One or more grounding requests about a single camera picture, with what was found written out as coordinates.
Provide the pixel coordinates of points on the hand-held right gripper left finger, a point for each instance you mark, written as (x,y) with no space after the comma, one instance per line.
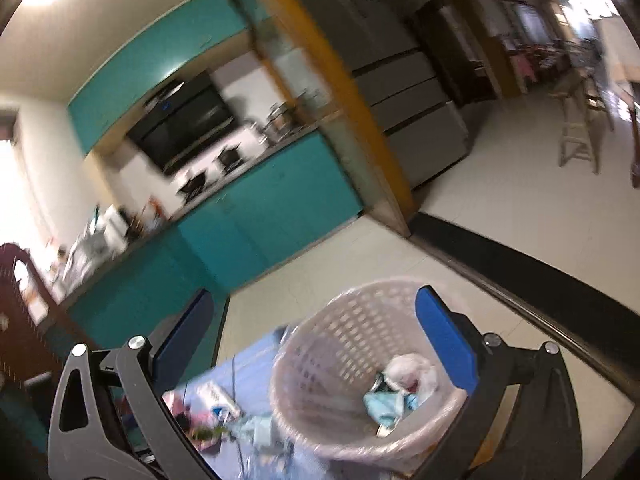
(182,335)

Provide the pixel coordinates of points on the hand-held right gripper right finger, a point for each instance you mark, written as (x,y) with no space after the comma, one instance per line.
(445,340)

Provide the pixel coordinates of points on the white and pink garment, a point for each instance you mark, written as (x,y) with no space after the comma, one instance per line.
(405,370)

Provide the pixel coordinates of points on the light blue plastic bag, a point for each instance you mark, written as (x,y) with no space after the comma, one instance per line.
(385,405)

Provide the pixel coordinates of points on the pink plastic laundry basket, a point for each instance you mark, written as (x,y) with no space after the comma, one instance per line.
(340,330)

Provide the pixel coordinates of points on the white printed packet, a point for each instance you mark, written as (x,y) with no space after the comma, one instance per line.
(217,397)

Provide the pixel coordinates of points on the blue tablecloth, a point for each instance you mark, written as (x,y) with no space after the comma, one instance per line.
(250,360)

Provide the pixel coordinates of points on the pink plastic bag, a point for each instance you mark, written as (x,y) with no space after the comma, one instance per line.
(197,425)

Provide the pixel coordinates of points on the grey blue plastic bag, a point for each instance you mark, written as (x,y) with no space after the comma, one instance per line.
(257,430)

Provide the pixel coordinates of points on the white kitchen appliance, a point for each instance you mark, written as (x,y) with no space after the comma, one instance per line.
(112,232)

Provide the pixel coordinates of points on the dark wooden chair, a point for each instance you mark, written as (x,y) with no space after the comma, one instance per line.
(15,340)

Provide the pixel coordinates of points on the teal base cabinets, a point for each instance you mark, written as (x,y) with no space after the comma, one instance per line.
(280,195)

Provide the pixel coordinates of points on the black range hood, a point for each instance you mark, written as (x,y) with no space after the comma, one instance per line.
(185,120)

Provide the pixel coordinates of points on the steel pots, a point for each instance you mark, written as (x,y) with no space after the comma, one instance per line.
(279,120)

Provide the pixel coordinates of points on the wooden stool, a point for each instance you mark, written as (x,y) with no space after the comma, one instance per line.
(580,130)

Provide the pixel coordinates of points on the grey refrigerator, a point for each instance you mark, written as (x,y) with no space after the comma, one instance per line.
(400,85)

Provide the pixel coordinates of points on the dark wooden door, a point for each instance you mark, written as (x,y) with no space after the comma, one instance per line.
(455,55)

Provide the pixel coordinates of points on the yellow door frame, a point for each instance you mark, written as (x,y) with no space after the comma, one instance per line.
(350,110)

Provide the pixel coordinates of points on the teal wall cabinets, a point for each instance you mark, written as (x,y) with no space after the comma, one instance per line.
(150,60)

